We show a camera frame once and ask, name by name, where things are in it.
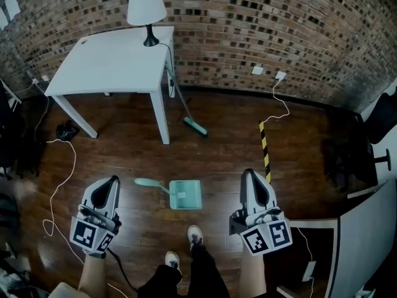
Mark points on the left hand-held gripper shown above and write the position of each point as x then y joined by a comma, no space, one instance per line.
90,233

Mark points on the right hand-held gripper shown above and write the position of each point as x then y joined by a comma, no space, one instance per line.
266,236

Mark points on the teal plastic dustpan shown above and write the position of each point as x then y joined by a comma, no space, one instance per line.
185,195

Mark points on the person's left forearm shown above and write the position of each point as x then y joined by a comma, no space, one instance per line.
91,275

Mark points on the person's right forearm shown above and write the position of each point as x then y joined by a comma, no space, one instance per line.
252,275

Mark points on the dark wooden floor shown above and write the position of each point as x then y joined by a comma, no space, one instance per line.
223,141

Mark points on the yellow black striped strip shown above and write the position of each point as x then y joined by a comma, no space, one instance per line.
264,147

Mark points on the black plastic bag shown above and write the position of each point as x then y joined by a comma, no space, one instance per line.
66,131

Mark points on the person's right white shoe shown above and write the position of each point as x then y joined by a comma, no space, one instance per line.
195,236

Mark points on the person's white shoe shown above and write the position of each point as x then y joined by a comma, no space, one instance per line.
172,261
195,236

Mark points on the black office chair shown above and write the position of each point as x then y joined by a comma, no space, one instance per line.
344,161

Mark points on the teal head broom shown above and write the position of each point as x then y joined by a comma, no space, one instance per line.
194,126

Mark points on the white power adapter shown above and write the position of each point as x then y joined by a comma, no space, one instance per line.
309,272

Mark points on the person's right leg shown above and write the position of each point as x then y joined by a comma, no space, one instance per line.
206,272

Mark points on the person's leg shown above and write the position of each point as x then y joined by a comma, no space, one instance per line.
164,282
206,272

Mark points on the person's left white shoe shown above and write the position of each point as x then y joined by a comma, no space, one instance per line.
172,261

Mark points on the person's left leg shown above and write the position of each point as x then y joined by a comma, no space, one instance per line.
164,282

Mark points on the white square table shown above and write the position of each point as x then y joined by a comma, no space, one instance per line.
114,64

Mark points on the black fabric chair back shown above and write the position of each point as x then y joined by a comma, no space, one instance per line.
383,120

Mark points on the white shade table lamp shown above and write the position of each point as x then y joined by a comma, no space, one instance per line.
145,6

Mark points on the white desk with black frame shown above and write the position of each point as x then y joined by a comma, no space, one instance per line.
359,244

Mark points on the white wall socket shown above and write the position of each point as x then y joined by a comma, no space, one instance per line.
281,75
257,70

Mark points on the white paper sheet on wall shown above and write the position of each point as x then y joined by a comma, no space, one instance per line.
12,5

